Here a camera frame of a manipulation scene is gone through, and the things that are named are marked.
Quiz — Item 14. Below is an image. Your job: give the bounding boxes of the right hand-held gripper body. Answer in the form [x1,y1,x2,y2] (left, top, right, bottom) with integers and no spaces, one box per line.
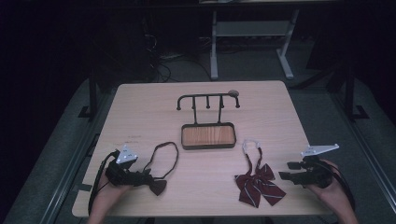
[300,143,340,189]

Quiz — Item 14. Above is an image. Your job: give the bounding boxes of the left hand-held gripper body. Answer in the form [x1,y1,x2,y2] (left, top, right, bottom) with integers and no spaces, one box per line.
[105,144,139,188]

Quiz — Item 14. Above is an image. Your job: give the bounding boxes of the dark bow tie with strap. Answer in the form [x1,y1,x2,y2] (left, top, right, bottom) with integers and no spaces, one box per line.
[141,141,180,197]

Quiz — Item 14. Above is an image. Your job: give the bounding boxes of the person's left hand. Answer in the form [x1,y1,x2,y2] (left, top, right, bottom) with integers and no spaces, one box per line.
[96,174,134,204]

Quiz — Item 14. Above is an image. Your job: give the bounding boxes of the person's right hand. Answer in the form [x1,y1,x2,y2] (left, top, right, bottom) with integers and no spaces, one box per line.
[305,159,347,209]

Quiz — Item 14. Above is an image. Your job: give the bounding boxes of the red striped bow tie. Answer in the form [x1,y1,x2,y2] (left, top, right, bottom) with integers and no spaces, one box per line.
[233,139,287,209]

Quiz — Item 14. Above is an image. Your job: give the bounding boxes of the dark tape strip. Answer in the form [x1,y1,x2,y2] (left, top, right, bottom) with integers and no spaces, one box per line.
[72,183,94,193]

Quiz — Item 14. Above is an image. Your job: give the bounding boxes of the black metal stand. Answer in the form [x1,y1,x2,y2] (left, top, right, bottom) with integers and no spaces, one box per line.
[338,62,371,121]
[78,66,101,119]

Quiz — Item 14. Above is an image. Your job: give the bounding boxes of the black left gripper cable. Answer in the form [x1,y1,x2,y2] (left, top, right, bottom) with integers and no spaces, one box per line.
[88,150,120,217]

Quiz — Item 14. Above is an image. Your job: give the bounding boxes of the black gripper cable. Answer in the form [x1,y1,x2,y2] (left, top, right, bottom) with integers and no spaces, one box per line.
[88,150,120,217]
[320,161,357,211]

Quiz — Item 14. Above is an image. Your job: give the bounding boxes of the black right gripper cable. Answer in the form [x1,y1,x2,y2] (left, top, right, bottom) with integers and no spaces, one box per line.
[320,161,357,211]

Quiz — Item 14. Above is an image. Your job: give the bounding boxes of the grey metal rail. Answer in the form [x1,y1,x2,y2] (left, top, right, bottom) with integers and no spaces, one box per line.
[37,90,120,224]
[329,90,396,204]

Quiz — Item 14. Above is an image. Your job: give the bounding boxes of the black floor cables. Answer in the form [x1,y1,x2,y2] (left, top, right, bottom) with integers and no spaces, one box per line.
[141,17,213,84]

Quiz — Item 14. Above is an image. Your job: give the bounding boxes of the white metal desk frame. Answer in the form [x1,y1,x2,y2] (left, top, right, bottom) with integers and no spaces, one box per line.
[209,8,301,80]

